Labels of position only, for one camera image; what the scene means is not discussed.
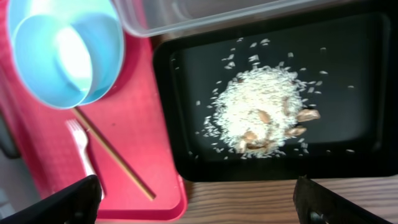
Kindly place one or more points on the clear plastic waste bin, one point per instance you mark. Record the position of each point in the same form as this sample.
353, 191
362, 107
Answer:
147, 18

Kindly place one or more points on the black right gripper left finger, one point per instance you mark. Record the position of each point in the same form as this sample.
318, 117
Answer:
77, 204

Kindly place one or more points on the black food waste tray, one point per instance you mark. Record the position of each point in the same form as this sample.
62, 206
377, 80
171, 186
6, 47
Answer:
349, 50

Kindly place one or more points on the light blue plate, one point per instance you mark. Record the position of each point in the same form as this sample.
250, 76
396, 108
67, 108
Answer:
98, 24

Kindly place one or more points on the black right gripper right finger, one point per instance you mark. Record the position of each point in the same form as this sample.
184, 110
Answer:
316, 204

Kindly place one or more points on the wooden chopstick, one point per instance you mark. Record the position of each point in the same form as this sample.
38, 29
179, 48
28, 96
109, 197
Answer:
113, 153

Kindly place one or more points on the pile of rice scraps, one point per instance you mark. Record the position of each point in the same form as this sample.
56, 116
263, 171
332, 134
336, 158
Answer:
256, 111

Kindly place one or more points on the light blue bowl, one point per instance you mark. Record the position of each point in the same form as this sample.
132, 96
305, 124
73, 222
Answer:
52, 61

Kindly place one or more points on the grey dishwasher rack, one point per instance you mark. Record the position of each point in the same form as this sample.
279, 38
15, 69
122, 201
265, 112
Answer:
18, 190

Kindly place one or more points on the red plastic tray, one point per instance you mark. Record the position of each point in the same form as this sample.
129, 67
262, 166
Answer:
130, 117

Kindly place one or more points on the white plastic fork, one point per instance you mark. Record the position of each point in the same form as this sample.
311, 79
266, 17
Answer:
81, 141

